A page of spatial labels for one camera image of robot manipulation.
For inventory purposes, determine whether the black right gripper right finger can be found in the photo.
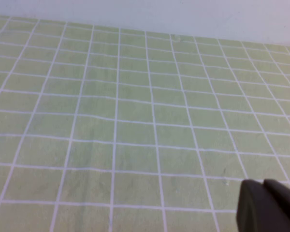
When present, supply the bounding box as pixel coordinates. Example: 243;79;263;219
263;178;290;218

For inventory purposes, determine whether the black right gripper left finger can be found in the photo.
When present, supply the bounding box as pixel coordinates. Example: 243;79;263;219
236;178;290;232

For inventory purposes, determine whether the green white checkered tablecloth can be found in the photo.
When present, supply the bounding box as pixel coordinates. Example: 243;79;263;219
0;14;290;232

